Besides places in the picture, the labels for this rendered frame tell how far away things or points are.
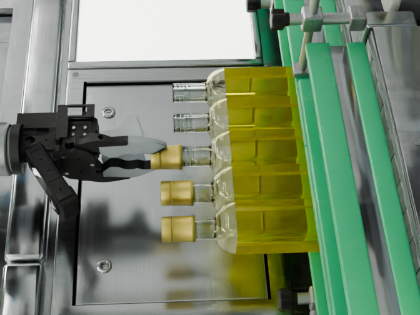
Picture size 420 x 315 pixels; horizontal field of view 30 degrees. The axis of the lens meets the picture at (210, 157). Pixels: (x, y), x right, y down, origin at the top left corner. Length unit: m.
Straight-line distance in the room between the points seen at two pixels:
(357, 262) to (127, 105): 0.58
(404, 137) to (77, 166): 0.44
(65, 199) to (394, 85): 0.45
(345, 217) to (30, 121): 0.47
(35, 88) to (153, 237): 0.35
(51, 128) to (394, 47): 0.48
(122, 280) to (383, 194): 0.41
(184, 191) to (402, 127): 0.30
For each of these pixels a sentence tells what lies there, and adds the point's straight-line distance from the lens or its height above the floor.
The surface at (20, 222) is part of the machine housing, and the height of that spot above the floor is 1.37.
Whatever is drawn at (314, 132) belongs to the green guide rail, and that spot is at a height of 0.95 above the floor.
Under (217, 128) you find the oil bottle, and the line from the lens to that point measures 1.10.
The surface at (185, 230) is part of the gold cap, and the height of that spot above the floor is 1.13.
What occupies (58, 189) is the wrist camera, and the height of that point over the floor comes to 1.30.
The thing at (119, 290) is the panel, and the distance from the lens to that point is 1.14.
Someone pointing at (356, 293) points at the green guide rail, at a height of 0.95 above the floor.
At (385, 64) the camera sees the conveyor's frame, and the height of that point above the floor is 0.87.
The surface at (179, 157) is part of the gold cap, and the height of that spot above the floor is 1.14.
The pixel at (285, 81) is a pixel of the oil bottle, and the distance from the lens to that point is 1.16.
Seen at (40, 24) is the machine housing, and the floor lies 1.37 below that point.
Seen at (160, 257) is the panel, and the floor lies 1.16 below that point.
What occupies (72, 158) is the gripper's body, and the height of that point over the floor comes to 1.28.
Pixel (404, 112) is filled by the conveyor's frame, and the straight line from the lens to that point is 0.99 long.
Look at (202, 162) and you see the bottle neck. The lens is 1.09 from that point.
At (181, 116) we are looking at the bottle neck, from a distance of 1.12.
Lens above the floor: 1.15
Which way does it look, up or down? 3 degrees down
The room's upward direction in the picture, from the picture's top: 91 degrees counter-clockwise
